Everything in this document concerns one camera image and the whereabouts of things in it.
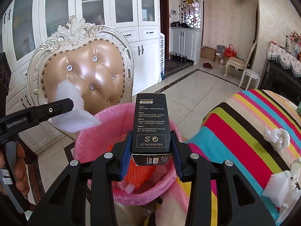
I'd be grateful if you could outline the orange white foam net roll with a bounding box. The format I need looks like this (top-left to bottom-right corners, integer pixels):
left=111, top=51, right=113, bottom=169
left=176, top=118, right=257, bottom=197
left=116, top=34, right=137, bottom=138
left=112, top=159, right=156, bottom=195

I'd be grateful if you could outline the black small product box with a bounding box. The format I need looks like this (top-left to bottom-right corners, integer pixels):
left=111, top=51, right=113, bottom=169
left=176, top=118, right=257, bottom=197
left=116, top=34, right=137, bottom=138
left=131, top=93, right=171, bottom=166

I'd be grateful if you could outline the pink lined trash bin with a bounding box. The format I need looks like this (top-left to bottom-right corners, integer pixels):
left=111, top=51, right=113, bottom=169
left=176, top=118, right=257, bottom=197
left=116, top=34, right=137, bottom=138
left=74, top=103, right=178, bottom=206

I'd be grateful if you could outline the white foam wedge piece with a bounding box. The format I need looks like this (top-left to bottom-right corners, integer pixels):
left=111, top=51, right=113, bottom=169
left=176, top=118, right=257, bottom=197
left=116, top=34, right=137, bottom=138
left=52, top=80, right=102, bottom=133

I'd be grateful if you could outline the white plastic bag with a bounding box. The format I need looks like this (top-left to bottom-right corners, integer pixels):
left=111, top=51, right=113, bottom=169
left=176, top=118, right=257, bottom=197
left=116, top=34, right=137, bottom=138
left=263, top=128, right=290, bottom=152

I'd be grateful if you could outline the white foam block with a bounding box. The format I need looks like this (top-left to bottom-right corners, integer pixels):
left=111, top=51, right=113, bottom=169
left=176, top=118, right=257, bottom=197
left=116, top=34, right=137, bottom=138
left=262, top=170, right=291, bottom=208

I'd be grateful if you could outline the white paper carton box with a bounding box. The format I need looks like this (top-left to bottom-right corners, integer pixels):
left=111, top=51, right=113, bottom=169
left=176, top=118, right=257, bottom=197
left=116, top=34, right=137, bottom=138
left=149, top=165, right=168, bottom=184

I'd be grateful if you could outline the person's left hand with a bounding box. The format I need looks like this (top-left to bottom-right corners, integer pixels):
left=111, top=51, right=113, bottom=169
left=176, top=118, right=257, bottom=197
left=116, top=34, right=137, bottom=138
left=14, top=143, right=30, bottom=196

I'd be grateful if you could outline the striped colourful tablecloth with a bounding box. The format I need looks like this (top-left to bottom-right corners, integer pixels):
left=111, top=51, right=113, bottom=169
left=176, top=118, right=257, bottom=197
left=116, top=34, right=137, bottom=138
left=145, top=88, right=301, bottom=226

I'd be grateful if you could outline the blue white tall box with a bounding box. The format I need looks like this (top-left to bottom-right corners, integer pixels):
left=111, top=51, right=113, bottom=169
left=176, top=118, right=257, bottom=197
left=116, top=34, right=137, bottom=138
left=160, top=33, right=165, bottom=80

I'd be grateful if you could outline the ornate tan leather chair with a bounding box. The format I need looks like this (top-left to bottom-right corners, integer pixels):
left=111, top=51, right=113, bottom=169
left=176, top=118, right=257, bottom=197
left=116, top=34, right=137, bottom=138
left=27, top=15, right=135, bottom=142

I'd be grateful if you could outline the cardboard box on floor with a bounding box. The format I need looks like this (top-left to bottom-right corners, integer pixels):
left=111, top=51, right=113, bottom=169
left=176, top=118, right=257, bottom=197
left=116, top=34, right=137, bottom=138
left=200, top=46, right=216, bottom=61

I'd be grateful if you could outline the cream dining chair far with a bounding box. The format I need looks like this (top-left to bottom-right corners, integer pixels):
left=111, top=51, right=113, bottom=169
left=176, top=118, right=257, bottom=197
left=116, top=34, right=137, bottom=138
left=223, top=41, right=257, bottom=77

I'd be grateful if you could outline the white round stool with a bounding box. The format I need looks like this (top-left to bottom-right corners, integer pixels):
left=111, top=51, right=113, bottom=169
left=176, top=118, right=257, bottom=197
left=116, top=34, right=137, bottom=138
left=238, top=69, right=260, bottom=90

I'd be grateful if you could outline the white glass door cabinet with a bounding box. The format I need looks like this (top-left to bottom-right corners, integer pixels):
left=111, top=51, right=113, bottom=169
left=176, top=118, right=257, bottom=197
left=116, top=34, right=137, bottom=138
left=1, top=0, right=162, bottom=114

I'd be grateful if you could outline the white low shoe cabinet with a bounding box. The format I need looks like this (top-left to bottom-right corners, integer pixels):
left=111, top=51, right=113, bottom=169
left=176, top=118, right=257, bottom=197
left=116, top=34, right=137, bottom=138
left=170, top=27, right=203, bottom=65

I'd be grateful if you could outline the red handbag on floor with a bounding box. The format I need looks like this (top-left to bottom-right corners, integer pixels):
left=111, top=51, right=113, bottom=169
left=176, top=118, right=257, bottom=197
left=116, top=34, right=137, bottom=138
left=224, top=44, right=237, bottom=57

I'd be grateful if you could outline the green snack bag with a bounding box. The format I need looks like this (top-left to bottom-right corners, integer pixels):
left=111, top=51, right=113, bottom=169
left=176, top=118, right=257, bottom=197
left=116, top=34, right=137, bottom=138
left=296, top=102, right=301, bottom=116

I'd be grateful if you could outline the black piano with lace cover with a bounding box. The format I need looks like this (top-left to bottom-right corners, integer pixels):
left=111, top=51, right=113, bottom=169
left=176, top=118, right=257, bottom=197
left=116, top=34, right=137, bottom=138
left=259, top=41, right=300, bottom=105

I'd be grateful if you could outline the pink flower vase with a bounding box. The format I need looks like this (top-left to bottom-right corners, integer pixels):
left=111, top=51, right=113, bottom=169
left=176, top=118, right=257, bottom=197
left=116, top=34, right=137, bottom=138
left=288, top=30, right=300, bottom=57

